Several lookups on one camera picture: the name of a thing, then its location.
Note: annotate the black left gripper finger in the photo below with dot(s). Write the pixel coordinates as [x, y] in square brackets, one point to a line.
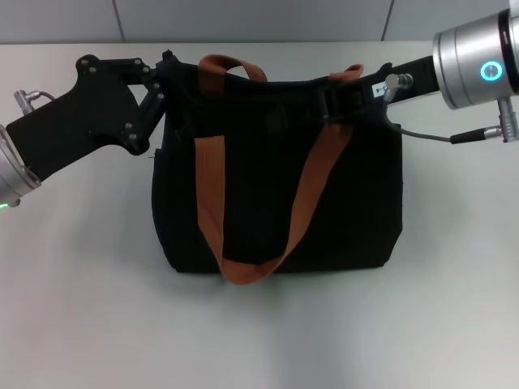
[280, 121]

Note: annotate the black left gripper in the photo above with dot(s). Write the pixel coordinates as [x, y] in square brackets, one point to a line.
[81, 117]

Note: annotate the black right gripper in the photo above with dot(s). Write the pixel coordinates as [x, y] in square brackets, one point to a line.
[417, 81]

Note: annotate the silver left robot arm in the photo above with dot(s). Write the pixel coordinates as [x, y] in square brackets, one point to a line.
[12, 170]

